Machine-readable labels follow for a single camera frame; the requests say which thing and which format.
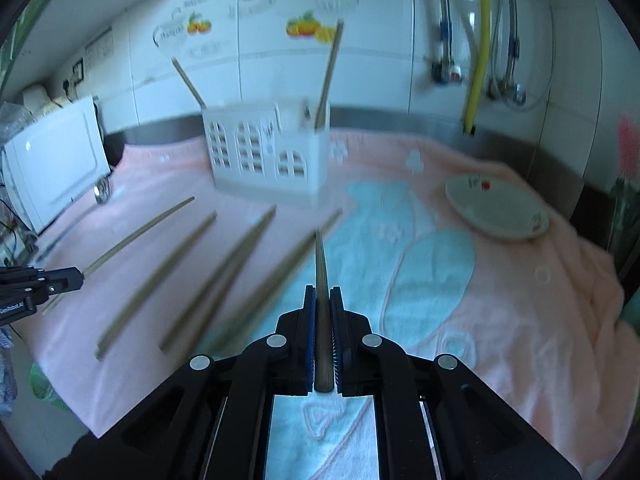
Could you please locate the left water valve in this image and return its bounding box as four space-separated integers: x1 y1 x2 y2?
432 0 462 86

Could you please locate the wooden chopstick crossing pair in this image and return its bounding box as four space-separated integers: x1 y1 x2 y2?
205 207 343 356

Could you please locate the white ceramic bowl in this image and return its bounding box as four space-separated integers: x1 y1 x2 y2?
445 174 550 242

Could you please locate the white plastic utensil holder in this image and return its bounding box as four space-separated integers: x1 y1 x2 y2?
202 99 330 207

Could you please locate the water valve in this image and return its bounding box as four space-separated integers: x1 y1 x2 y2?
432 0 462 86
487 0 555 113

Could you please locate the pink bottle brush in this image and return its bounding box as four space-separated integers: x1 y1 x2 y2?
617 116 640 180

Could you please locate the chopstick in holder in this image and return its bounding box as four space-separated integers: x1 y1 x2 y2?
170 58 206 110
314 20 344 130

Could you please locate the glass jar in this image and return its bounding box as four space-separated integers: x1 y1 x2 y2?
608 177 639 278

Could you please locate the wooden chopstick gripper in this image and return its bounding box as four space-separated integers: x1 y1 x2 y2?
314 231 334 393

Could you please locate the chopstick in holder left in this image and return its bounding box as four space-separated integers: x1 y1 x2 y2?
170 58 206 110

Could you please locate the metal ladle spoon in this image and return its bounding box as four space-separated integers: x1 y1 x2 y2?
34 177 112 263

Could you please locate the white microwave oven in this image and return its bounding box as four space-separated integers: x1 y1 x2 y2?
1 96 110 233

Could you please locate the yellow gas hose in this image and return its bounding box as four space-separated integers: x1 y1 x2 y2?
461 0 496 135

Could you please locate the chopstick in holder right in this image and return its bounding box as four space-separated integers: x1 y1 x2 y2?
314 20 344 130

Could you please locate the right water valve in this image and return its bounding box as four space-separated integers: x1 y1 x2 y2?
487 0 555 113

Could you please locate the pink and blue towel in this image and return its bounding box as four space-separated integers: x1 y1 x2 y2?
15 131 639 479

